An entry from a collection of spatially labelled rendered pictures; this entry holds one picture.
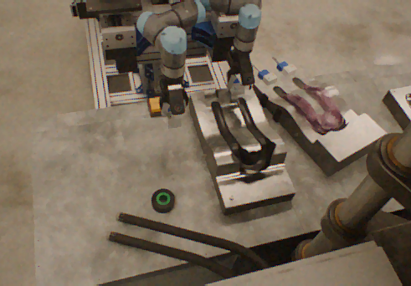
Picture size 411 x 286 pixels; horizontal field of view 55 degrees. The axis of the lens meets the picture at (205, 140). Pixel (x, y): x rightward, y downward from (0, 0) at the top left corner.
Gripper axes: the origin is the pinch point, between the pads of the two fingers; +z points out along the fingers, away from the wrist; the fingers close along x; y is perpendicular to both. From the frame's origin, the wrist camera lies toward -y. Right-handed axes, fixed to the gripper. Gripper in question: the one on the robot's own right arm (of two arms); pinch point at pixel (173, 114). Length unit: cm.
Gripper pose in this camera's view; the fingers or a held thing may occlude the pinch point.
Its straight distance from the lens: 142.3
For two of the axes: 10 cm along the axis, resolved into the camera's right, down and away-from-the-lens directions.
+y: -2.7, -8.0, 5.4
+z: -0.8, 5.8, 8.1
